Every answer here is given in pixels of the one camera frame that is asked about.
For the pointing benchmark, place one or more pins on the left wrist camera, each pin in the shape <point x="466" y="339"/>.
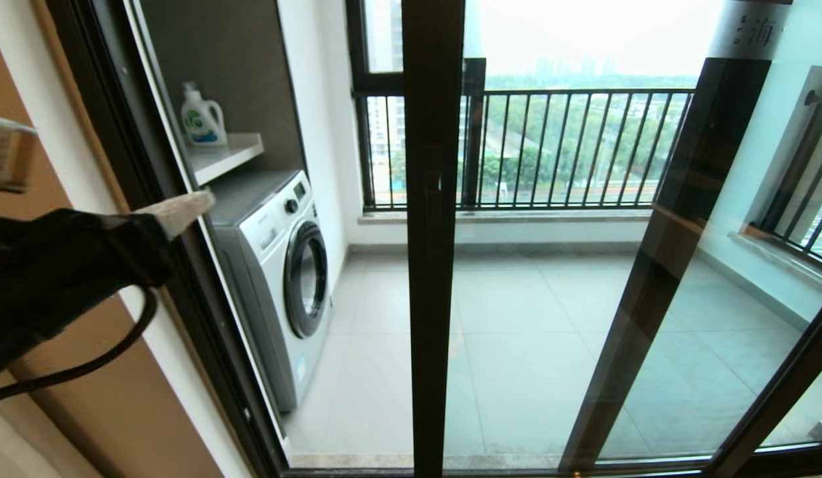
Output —
<point x="9" y="156"/>

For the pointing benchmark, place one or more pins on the black side balcony railing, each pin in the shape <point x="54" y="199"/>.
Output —
<point x="819" y="98"/>

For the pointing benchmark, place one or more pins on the frosted white glass sticker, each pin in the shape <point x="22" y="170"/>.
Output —
<point x="749" y="30"/>

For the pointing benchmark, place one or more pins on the grey stone window sill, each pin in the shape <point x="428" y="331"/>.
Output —
<point x="550" y="217"/>

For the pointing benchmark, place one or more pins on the dark framed sliding glass door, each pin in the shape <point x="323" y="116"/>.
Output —
<point x="431" y="332"/>

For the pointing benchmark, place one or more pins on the dark window frame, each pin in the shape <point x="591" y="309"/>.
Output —
<point x="474" y="133"/>

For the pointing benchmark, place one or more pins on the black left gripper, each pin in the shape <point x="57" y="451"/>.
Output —
<point x="66" y="265"/>

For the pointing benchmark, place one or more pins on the white stone shelf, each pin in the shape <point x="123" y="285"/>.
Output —
<point x="224" y="158"/>

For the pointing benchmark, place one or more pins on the white detergent bottle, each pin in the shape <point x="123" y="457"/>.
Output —
<point x="202" y="121"/>

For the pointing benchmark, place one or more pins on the black metal balcony railing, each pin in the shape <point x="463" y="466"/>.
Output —
<point x="583" y="91"/>

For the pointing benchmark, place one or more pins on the dark outer door frame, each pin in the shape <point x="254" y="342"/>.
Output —
<point x="149" y="133"/>

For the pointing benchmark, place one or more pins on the white front-load washing machine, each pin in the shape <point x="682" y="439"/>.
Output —
<point x="271" y="265"/>

